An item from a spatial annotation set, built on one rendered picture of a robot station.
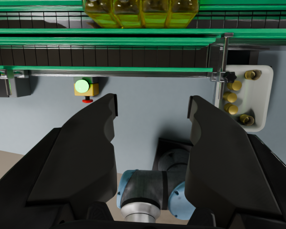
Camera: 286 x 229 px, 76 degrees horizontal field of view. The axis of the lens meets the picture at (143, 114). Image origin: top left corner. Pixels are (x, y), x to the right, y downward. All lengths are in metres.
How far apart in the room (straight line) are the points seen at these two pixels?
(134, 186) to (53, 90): 0.49
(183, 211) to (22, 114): 0.71
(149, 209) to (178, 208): 0.09
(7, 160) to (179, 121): 1.71
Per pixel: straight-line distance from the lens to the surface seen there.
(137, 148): 0.78
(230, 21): 0.64
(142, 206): 0.55
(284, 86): 0.87
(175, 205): 0.58
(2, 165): 2.17
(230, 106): 0.72
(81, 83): 0.66
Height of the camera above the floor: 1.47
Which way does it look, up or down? 77 degrees down
